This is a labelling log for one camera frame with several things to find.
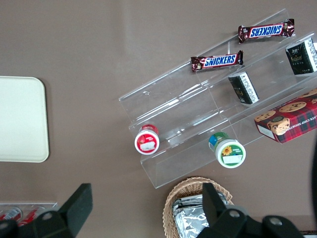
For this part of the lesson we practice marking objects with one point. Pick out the cream plastic tray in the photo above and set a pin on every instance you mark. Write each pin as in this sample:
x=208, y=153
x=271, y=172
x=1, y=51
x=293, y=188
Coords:
x=22, y=119

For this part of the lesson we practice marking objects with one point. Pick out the Snickers chocolate bar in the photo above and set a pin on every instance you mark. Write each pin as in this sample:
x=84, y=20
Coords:
x=218, y=61
x=266, y=31

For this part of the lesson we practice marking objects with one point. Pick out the clear acrylic bottle rack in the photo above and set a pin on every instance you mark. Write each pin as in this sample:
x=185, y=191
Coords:
x=47, y=205

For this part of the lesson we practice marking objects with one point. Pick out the small black tea box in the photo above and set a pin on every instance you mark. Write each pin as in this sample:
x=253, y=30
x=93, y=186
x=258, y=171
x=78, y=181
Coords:
x=301, y=58
x=244, y=89

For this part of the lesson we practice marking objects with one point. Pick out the foil wrapped packet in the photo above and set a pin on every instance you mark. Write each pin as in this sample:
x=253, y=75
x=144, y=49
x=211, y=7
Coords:
x=190, y=220
x=192, y=200

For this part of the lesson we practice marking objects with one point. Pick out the red tartan cookie box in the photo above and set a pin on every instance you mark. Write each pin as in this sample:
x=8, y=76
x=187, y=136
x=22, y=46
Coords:
x=289, y=119

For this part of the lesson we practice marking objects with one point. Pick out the light wicker basket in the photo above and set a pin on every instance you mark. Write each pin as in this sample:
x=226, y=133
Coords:
x=173, y=198

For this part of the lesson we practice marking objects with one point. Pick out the red cola bottle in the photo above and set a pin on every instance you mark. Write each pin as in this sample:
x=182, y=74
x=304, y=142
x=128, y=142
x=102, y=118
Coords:
x=31, y=215
x=10, y=213

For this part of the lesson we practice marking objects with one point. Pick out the clear acrylic stepped shelf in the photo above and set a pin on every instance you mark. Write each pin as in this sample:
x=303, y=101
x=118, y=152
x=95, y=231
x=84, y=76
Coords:
x=188, y=109

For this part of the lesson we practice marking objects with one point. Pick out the green lid jar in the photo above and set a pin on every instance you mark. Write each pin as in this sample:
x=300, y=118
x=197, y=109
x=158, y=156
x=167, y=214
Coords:
x=229, y=152

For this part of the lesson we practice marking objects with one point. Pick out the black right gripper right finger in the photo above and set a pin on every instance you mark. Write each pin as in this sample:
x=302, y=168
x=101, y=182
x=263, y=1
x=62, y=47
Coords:
x=215, y=213

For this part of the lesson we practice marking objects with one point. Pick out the red lid jar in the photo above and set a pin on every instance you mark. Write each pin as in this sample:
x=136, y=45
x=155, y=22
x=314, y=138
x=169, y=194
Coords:
x=147, y=142

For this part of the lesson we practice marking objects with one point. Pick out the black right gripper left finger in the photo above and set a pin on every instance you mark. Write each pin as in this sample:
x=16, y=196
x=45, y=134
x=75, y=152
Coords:
x=76, y=210

